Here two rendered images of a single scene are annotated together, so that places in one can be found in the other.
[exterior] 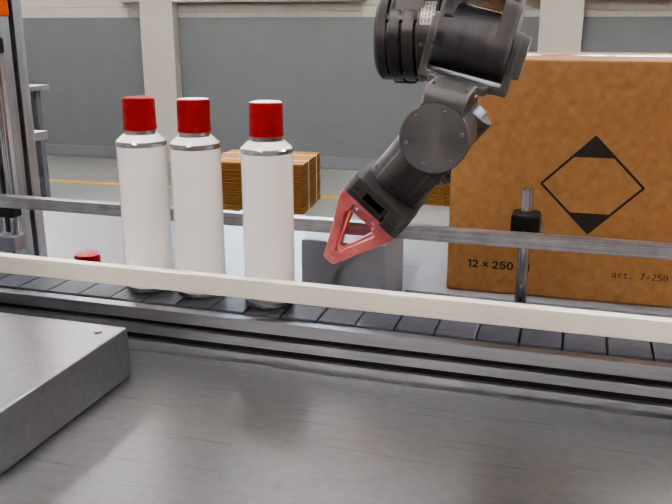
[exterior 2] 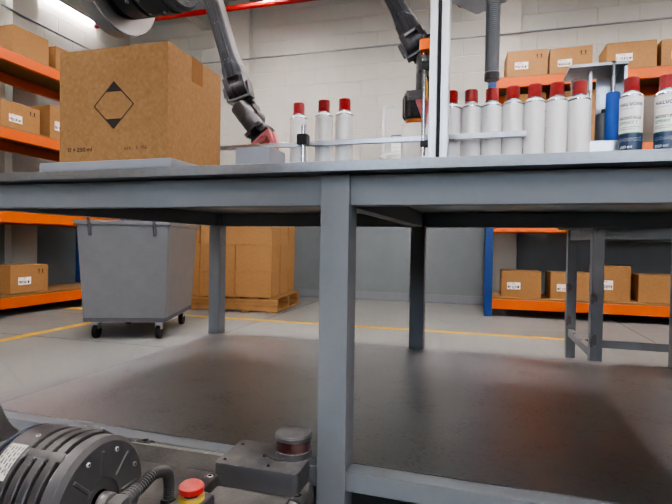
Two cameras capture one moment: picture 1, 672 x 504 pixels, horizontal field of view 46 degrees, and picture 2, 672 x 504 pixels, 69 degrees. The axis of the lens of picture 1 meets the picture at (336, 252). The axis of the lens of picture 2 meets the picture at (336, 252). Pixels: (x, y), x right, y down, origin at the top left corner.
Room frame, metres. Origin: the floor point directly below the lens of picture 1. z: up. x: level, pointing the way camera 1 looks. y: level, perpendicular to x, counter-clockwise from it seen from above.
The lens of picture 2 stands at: (2.23, 0.19, 0.67)
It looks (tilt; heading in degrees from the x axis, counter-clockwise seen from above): 1 degrees down; 180
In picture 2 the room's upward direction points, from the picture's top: 1 degrees clockwise
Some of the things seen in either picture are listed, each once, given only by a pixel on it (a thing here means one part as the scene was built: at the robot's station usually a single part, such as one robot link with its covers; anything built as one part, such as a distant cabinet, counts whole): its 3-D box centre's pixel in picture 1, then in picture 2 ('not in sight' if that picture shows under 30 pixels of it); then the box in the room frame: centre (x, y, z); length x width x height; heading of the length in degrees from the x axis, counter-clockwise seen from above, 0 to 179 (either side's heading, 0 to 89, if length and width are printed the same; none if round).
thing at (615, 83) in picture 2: not in sight; (593, 119); (0.92, 0.86, 1.01); 0.14 x 0.13 x 0.26; 73
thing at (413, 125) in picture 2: not in sight; (414, 136); (0.60, 0.44, 1.03); 0.09 x 0.09 x 0.30
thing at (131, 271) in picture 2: not in sight; (141, 266); (-1.37, -1.25, 0.48); 0.89 x 0.63 x 0.96; 3
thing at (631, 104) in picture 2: not in sight; (630, 120); (1.03, 0.90, 0.98); 0.05 x 0.05 x 0.20
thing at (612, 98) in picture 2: not in sight; (612, 125); (0.98, 0.88, 0.98); 0.03 x 0.03 x 0.17
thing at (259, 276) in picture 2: not in sight; (234, 239); (-2.88, -0.90, 0.70); 1.20 x 0.83 x 1.39; 80
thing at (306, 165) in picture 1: (265, 180); not in sight; (5.15, 0.47, 0.16); 0.64 x 0.53 x 0.31; 79
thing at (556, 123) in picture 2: not in sight; (556, 124); (0.98, 0.74, 0.98); 0.05 x 0.05 x 0.20
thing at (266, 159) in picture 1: (268, 205); (298, 138); (0.77, 0.07, 0.98); 0.05 x 0.05 x 0.20
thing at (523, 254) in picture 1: (522, 271); not in sight; (0.77, -0.19, 0.91); 0.07 x 0.03 x 0.17; 163
